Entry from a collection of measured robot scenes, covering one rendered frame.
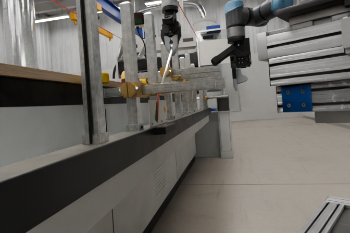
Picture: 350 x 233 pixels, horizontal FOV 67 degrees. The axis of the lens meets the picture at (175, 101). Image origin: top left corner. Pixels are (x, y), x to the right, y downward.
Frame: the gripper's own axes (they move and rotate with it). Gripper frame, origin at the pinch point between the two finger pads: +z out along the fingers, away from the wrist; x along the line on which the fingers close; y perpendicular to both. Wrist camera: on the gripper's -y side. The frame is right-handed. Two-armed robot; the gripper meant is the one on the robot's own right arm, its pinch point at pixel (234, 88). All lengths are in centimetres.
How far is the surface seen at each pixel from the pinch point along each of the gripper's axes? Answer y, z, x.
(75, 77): -52, -6, -33
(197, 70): -17.5, -11.4, 23.6
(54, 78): -52, -5, -43
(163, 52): -33.6, -22.1, 19.3
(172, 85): -20.3, -1.3, -26.4
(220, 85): -5.5, -1.5, -1.4
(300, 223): 34, 83, 61
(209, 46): -26, -70, 247
